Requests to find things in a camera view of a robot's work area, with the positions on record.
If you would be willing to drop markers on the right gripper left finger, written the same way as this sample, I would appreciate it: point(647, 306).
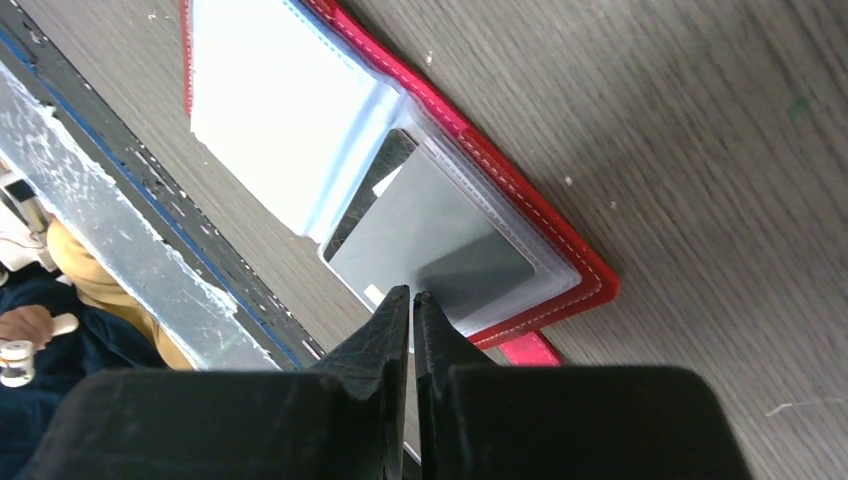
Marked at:
point(342, 418)

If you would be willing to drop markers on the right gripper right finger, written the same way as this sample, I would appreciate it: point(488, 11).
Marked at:
point(481, 420)

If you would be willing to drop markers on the dark grey card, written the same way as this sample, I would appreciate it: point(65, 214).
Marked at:
point(408, 223)

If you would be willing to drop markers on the red leather card holder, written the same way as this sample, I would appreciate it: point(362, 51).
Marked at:
point(347, 146)

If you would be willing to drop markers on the person in dark clothes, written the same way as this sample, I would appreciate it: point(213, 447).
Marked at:
point(80, 322)

